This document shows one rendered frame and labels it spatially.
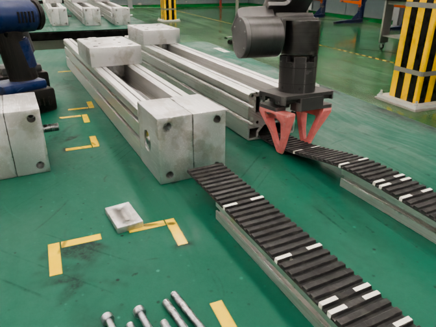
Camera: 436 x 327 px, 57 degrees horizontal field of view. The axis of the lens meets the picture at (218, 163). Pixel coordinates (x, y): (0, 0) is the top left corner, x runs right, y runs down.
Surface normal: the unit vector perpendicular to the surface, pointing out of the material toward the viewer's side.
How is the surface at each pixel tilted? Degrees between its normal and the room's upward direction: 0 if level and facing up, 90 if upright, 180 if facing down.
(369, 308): 0
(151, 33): 90
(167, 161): 90
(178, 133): 90
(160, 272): 0
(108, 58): 90
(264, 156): 0
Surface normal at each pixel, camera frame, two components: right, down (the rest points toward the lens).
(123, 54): 0.45, 0.38
